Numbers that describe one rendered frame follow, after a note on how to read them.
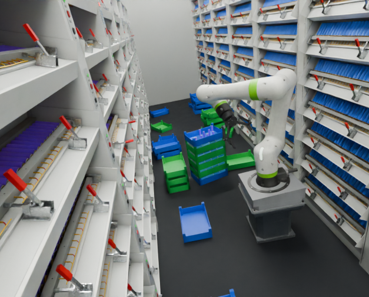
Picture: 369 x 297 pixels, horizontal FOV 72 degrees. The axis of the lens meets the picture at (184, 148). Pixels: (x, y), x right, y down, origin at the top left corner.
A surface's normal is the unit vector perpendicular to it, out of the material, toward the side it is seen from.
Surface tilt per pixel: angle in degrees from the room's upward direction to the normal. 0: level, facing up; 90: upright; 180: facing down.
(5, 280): 17
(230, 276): 0
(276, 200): 90
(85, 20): 90
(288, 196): 90
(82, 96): 90
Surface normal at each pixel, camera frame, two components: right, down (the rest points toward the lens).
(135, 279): 0.14, -0.91
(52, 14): 0.15, 0.41
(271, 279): -0.16, -0.89
